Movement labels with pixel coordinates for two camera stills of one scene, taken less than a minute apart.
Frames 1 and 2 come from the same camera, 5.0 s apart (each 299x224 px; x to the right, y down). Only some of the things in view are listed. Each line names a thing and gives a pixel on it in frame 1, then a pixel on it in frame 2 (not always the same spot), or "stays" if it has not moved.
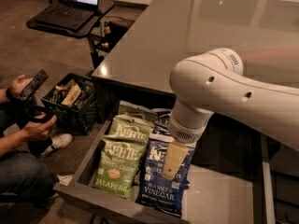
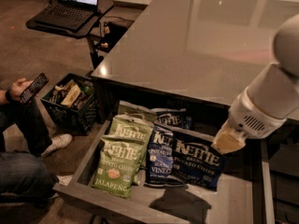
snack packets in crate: [73, 94] stays
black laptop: [74, 7] stays
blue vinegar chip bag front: [156, 191] → [195, 162]
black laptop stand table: [84, 32] stays
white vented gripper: [184, 133] → [251, 119]
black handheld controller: [34, 85] stays
